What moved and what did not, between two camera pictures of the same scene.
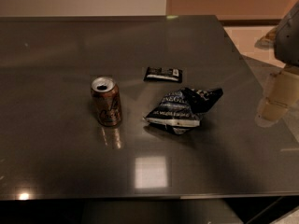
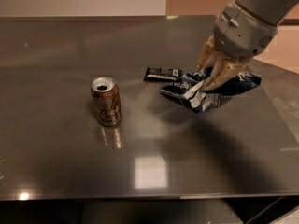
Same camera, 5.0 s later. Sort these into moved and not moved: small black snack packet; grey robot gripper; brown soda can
Moved: grey robot gripper
Not moved: brown soda can; small black snack packet
